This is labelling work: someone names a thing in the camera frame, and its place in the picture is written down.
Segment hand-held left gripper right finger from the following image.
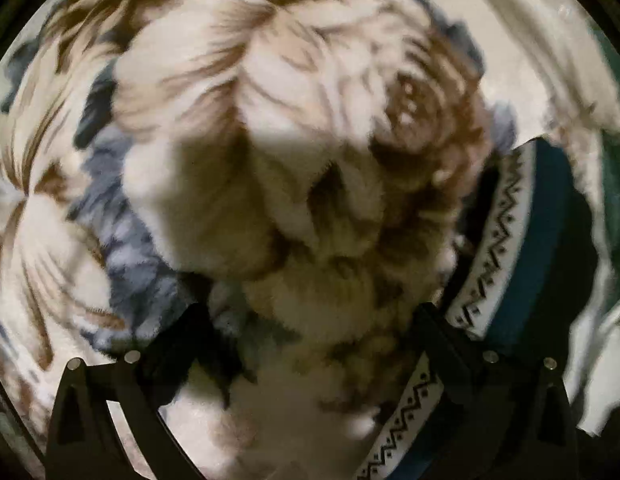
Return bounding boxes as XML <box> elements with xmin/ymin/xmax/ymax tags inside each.
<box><xmin>414</xmin><ymin>302</ymin><xmax>581</xmax><ymax>480</ymax></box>

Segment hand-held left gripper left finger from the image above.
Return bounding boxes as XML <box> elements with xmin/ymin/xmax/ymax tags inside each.
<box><xmin>44</xmin><ymin>305</ymin><xmax>231</xmax><ymax>480</ymax></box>

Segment striped knit sweater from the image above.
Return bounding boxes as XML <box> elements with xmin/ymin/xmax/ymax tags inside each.
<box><xmin>355</xmin><ymin>137</ymin><xmax>607</xmax><ymax>480</ymax></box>

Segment white cloth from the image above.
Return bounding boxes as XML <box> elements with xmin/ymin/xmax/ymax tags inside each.
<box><xmin>562</xmin><ymin>240</ymin><xmax>620</xmax><ymax>437</ymax></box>

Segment floral bed blanket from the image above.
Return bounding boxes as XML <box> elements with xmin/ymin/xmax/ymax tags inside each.
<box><xmin>0</xmin><ymin>0</ymin><xmax>620</xmax><ymax>480</ymax></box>

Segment beige pants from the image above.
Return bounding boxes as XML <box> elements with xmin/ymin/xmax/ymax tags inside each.
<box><xmin>447</xmin><ymin>0</ymin><xmax>620</xmax><ymax>137</ymax></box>

